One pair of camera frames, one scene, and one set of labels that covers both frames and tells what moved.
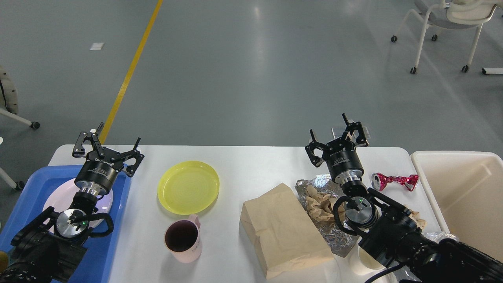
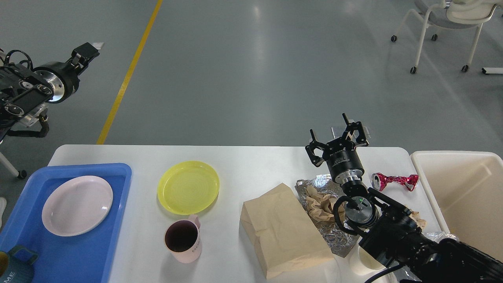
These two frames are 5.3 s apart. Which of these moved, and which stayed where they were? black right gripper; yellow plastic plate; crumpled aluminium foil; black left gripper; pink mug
Moved: black left gripper
Stayed: pink mug; crumpled aluminium foil; yellow plastic plate; black right gripper
